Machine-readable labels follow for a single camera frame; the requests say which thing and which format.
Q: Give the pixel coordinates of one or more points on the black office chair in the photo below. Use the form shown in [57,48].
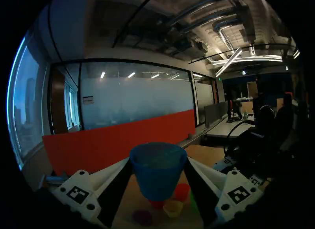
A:
[264,117]

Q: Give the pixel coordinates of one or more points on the white desk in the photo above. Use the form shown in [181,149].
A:
[226,129]

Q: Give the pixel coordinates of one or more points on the blue plastic cup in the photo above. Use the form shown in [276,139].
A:
[157,174]

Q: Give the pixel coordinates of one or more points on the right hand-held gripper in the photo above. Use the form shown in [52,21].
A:
[253,152]

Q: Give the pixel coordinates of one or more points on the purple plastic cup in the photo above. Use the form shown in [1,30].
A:
[142,217]

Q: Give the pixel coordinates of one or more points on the grey desk screen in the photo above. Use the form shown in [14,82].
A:
[216,113]

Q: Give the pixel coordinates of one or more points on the yellow plastic cup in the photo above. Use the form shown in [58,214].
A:
[173,209]

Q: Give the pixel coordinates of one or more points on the red plastic cup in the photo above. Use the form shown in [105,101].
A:
[156,204]
[182,190]

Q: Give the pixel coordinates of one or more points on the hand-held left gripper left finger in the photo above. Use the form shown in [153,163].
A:
[81,182]

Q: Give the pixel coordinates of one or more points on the green plastic cup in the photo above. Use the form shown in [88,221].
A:
[194,202]

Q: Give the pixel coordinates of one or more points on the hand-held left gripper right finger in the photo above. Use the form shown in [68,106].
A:
[233,187]

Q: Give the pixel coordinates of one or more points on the red desk screen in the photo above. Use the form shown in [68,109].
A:
[110,142]

